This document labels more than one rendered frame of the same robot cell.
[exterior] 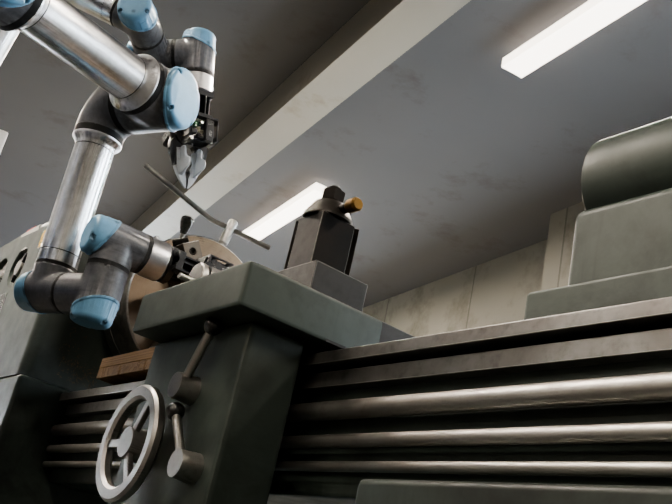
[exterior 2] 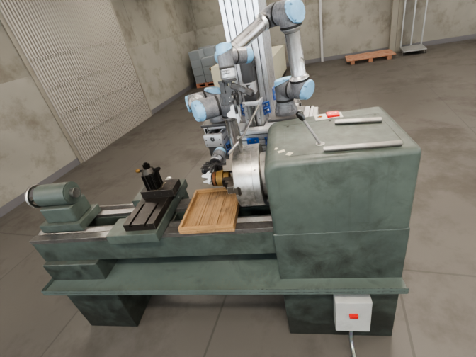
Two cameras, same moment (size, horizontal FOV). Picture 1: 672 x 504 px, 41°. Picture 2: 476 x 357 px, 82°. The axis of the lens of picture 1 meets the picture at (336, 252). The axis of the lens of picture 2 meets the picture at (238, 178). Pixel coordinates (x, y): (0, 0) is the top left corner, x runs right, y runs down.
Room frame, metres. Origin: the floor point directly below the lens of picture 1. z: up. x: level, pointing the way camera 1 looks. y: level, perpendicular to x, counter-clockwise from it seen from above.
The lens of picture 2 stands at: (2.69, -0.57, 1.79)
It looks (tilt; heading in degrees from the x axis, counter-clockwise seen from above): 31 degrees down; 138
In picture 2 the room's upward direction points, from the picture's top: 13 degrees counter-clockwise
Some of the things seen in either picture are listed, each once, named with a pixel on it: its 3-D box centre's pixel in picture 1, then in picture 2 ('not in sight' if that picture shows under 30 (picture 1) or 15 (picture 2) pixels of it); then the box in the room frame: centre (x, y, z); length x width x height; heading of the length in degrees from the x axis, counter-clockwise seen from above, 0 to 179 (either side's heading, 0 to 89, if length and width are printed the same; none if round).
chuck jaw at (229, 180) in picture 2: not in sight; (231, 185); (1.82, 0.17, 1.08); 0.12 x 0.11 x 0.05; 123
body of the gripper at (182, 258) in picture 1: (194, 274); (211, 168); (1.58, 0.25, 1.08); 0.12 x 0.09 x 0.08; 122
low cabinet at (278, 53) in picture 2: not in sight; (251, 69); (-2.59, 5.67, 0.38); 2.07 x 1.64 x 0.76; 115
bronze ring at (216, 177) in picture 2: not in sight; (221, 178); (1.71, 0.20, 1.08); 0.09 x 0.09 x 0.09; 34
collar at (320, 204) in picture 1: (329, 214); (147, 169); (1.29, 0.02, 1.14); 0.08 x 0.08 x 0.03
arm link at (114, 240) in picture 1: (115, 244); (219, 156); (1.50, 0.39, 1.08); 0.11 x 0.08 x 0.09; 122
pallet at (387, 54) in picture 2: not in sight; (368, 57); (-0.21, 7.94, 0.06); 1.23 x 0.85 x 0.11; 24
